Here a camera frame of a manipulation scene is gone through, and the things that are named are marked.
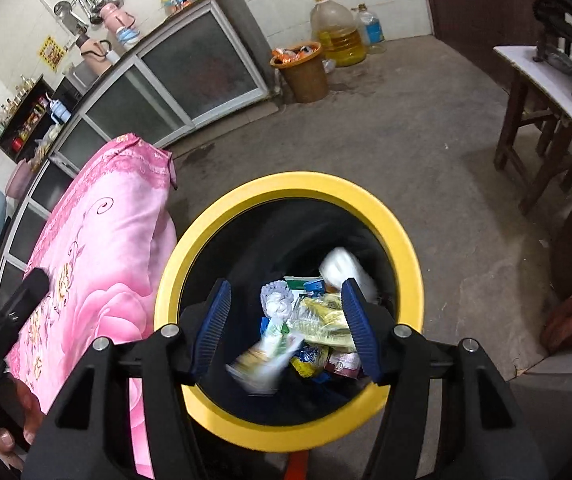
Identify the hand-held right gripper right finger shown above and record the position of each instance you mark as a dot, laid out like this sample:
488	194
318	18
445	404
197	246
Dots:
361	330

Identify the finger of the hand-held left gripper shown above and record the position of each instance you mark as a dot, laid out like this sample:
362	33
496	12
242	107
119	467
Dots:
26	300

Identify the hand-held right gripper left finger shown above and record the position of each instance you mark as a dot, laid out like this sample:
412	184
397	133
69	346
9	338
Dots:
211	330

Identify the pink red packet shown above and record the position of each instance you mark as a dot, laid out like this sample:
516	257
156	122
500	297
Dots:
343	362

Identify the yellow green wrapper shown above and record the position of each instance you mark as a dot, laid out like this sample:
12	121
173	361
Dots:
321	306

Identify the green white snack packet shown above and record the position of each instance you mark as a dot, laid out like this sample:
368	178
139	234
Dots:
266	355

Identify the blue yellow snack packet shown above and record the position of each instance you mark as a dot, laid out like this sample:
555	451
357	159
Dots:
308	360

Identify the blue plastic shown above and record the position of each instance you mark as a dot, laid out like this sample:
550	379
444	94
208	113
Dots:
323	378

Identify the white bubble wrap bundle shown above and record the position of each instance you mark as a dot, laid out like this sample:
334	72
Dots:
277	301

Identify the yellow rimmed black trash bin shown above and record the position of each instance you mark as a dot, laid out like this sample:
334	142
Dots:
276	430

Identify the person's left hand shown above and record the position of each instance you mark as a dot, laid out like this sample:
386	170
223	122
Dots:
8	447

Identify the pink floral blanket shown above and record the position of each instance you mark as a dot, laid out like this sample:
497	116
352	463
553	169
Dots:
101	270

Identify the pink plastic basin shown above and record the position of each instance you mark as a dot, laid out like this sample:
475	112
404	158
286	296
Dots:
20	179

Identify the orange plastic object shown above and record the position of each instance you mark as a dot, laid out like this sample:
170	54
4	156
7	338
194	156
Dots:
297	466

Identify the dark shelf with bottles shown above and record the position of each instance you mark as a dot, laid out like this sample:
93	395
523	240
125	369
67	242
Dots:
23	120

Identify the blue white jug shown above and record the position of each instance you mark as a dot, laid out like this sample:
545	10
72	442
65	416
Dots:
60	111

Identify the microwave oven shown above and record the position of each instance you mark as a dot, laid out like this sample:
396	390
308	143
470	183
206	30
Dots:
82	77

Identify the kitchen counter cabinets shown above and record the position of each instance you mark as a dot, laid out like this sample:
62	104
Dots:
166	80

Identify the brown pink thermos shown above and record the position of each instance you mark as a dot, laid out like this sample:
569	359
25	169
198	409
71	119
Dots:
95	50

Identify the brown waste bucket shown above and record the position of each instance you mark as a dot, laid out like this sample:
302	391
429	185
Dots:
303	75

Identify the small wooden stool table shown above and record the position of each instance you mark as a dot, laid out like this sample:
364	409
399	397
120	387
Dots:
541	90

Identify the clear water bottle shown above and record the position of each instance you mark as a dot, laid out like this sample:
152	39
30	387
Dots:
372	30

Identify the large cooking oil jug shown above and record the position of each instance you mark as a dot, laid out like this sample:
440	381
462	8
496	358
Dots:
336	30

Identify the dark red door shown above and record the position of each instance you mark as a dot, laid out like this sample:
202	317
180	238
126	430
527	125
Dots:
476	5

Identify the yellow wall poster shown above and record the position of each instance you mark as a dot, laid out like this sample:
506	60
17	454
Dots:
49	51

